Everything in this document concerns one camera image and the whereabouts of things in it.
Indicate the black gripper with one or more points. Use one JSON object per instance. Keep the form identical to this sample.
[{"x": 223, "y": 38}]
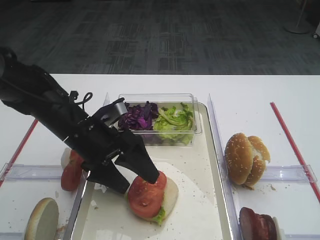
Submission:
[{"x": 102, "y": 147}]

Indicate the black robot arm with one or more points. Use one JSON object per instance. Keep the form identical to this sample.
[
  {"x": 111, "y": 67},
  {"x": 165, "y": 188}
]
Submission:
[{"x": 31, "y": 90}]

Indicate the white tomato stand block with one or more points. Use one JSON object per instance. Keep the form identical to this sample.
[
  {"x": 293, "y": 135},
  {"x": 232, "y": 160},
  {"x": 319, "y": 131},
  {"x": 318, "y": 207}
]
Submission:
[{"x": 65, "y": 158}]

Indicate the green lettuce in container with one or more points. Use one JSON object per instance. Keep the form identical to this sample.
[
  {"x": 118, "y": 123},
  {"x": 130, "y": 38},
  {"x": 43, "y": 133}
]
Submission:
[{"x": 173, "y": 124}]

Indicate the lettuce leaf on bun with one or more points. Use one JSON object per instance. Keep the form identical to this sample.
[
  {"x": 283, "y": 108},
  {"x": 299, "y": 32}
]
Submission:
[{"x": 160, "y": 215}]

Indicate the dark meat patty front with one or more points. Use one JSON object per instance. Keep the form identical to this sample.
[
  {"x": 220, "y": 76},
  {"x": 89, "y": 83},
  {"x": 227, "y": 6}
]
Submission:
[{"x": 247, "y": 222}]

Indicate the dark meat patty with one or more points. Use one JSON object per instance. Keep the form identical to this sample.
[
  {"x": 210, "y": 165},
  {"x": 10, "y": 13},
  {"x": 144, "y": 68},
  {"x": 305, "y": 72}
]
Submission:
[
  {"x": 265, "y": 227},
  {"x": 247, "y": 222}
]

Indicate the dark meat patty rear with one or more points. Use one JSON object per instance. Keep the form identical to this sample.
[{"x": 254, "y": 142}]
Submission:
[{"x": 265, "y": 227}]

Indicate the purple cabbage shreds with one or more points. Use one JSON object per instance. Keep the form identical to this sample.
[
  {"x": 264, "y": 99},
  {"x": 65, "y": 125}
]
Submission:
[{"x": 139, "y": 117}]

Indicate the bottom bun slice on tray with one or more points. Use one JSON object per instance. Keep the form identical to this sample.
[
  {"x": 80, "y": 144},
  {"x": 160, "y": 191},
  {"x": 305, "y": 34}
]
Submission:
[{"x": 171, "y": 194}]

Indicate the clear plastic salad container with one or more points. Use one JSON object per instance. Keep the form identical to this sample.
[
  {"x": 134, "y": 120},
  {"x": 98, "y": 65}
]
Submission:
[{"x": 166, "y": 100}]

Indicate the upright bun half left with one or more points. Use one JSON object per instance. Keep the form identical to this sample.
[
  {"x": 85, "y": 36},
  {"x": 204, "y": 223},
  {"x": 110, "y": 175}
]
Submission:
[{"x": 43, "y": 221}]

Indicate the left upper clear crossbar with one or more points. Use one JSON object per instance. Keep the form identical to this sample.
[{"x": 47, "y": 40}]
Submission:
[{"x": 22, "y": 172}]

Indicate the clear crossbar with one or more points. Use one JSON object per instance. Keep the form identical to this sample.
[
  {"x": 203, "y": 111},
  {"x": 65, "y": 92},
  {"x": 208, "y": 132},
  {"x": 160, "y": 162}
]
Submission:
[
  {"x": 11, "y": 236},
  {"x": 292, "y": 174},
  {"x": 22, "y": 172},
  {"x": 290, "y": 236}
]

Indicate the right long clear divider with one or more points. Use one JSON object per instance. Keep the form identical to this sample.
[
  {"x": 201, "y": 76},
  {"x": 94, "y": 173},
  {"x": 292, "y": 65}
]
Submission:
[{"x": 226, "y": 185}]

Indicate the left red strip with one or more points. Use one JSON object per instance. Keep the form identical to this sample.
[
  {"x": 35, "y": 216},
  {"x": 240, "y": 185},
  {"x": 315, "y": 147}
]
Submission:
[{"x": 22, "y": 145}]

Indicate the red strip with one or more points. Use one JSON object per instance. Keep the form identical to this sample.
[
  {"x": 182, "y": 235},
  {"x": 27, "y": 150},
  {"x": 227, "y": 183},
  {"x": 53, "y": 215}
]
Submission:
[
  {"x": 22, "y": 145},
  {"x": 292, "y": 145}
]

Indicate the sesame bun front right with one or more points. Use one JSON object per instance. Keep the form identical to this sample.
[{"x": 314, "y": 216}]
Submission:
[{"x": 238, "y": 155}]

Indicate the sesame bun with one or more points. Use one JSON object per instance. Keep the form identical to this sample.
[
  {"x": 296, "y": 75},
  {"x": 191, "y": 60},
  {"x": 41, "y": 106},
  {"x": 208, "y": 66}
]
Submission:
[
  {"x": 238, "y": 155},
  {"x": 261, "y": 155}
]

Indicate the left lower clear crossbar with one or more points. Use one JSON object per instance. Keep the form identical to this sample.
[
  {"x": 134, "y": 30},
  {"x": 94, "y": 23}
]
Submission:
[{"x": 11, "y": 236}]

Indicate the sesame bun rear right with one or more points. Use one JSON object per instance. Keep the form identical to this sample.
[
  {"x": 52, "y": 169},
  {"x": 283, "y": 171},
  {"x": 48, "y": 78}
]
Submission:
[{"x": 261, "y": 155}]

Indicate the right upper clear crossbar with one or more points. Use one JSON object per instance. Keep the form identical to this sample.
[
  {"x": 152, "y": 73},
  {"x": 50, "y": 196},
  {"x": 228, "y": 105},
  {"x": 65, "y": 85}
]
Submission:
[{"x": 292, "y": 174}]

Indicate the right red strip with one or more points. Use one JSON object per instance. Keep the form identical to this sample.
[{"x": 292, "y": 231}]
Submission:
[{"x": 292, "y": 145}]

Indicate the white patty stand block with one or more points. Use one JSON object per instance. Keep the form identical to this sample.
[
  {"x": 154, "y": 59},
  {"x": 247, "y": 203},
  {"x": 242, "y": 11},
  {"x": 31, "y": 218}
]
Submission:
[{"x": 278, "y": 228}]

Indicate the right lower clear crossbar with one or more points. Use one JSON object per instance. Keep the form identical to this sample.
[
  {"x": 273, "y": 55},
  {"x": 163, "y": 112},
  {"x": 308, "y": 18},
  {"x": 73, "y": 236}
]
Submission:
[{"x": 290, "y": 236}]

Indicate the white floor stand base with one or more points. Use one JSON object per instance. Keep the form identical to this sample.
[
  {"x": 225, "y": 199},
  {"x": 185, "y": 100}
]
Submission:
[{"x": 300, "y": 27}]

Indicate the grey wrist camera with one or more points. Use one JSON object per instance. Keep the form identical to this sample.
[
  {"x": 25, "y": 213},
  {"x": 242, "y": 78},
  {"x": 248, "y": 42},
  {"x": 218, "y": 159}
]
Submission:
[{"x": 112, "y": 112}]

